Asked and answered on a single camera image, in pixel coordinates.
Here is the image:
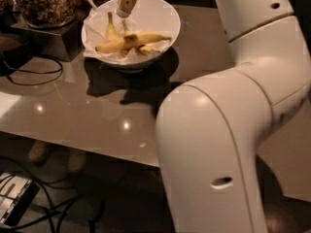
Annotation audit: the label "left beige shoe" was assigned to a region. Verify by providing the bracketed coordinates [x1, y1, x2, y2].
[28, 141, 50, 165]

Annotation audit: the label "dark metal stand box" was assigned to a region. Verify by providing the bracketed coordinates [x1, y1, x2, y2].
[11, 12, 85, 62]

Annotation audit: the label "silver device on floor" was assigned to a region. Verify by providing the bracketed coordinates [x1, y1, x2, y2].
[0, 172, 39, 227]

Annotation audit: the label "white paper napkin in bowl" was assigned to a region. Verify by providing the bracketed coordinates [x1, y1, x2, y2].
[83, 8, 172, 65]

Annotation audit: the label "black floor cables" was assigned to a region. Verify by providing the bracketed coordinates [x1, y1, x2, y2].
[0, 157, 106, 233]

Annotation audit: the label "yellow banana left stem up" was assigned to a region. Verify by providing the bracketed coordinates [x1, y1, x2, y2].
[105, 12, 119, 41]

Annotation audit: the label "beige shoe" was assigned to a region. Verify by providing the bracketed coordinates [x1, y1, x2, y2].
[68, 149, 86, 173]
[28, 141, 50, 165]

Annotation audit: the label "glass jar of nuts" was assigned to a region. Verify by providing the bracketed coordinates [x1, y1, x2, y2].
[15, 0, 76, 28]

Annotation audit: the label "right beige shoe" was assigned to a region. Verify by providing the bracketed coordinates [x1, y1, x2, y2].
[68, 149, 86, 173]

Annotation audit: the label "yellow banana underneath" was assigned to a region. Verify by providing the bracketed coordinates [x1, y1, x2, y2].
[120, 19, 159, 57]

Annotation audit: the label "white ceramic bowl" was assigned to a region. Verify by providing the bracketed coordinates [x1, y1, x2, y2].
[81, 0, 182, 74]

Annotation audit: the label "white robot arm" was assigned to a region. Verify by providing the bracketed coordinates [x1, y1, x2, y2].
[156, 0, 311, 233]

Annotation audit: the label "black cable on table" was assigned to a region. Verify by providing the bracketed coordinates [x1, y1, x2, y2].
[0, 53, 64, 87]

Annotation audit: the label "yellow banana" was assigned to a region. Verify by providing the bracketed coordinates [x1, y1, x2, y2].
[95, 32, 172, 53]

